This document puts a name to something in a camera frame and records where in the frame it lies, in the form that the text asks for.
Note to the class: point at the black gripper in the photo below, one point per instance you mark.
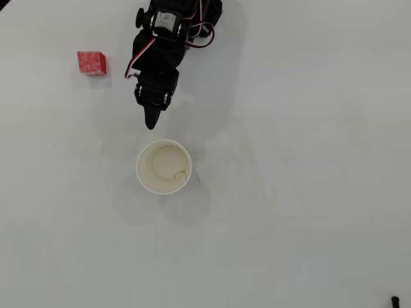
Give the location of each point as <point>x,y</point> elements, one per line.
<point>153,95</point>

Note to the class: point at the red cube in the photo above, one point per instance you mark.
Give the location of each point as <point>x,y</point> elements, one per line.
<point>90,62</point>

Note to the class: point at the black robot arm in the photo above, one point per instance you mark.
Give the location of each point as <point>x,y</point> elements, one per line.
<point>167,45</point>

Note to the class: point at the white paper cup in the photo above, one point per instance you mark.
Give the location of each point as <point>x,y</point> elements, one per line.
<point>163,167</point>

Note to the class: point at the small black cylindrical object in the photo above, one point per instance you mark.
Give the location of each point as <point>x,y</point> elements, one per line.
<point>395,302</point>

